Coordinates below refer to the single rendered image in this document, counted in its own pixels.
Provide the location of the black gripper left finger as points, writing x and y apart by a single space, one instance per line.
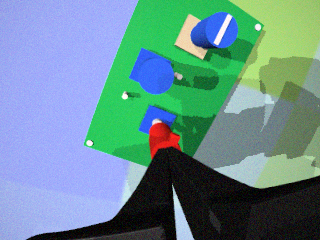
149 214

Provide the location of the green circuit board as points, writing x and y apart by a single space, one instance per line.
175 65

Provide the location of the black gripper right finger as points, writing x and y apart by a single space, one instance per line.
218 207

